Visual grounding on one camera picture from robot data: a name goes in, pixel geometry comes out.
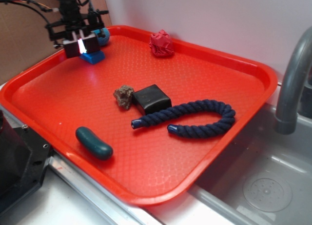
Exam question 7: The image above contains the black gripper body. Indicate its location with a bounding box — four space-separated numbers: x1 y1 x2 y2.
45 9 109 41

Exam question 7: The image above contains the dark green pickle toy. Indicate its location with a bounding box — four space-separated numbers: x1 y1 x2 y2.
75 126 114 161

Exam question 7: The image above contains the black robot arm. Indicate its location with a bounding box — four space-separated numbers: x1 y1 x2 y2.
45 0 109 58

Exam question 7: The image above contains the crumpled red cloth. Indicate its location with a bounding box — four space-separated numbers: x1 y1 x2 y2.
149 29 174 57

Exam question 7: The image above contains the grey plastic sink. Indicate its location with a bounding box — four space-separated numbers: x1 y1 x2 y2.
187 102 312 225

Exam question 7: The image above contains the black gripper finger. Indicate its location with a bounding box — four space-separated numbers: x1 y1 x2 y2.
62 40 80 58
82 33 100 53

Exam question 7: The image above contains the grey faucet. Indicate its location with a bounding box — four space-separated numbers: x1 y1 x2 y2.
274 28 312 135

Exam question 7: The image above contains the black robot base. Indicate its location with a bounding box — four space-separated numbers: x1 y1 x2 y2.
0 112 51 215

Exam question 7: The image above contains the brown cardboard panel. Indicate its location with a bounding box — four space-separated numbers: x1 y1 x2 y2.
0 0 108 85

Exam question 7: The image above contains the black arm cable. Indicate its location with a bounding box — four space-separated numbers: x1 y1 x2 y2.
0 0 60 24

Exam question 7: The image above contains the blue knitted ball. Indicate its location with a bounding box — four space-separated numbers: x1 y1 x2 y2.
94 27 110 46

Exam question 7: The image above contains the dark blue rope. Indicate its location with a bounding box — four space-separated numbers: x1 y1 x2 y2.
131 99 236 139

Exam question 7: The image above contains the sink drain cover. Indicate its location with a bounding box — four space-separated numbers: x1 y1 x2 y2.
243 176 293 212

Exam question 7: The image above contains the red plastic tray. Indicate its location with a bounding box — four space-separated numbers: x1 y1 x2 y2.
0 26 277 206

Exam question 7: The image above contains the brown rock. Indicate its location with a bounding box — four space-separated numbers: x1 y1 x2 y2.
113 85 134 110

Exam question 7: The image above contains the blue rectangular block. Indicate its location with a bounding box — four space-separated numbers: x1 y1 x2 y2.
79 51 105 64

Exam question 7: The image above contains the black square block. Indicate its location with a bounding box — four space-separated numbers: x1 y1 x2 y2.
132 84 172 115

